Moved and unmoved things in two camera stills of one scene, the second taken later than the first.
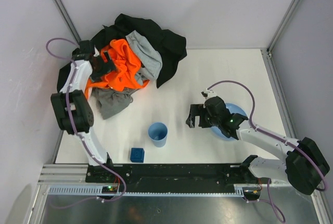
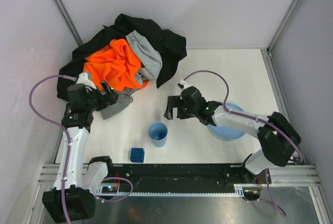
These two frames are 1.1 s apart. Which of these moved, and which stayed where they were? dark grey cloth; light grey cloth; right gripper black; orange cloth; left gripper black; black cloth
Moved: left gripper black; right gripper black
Stayed: dark grey cloth; light grey cloth; orange cloth; black cloth
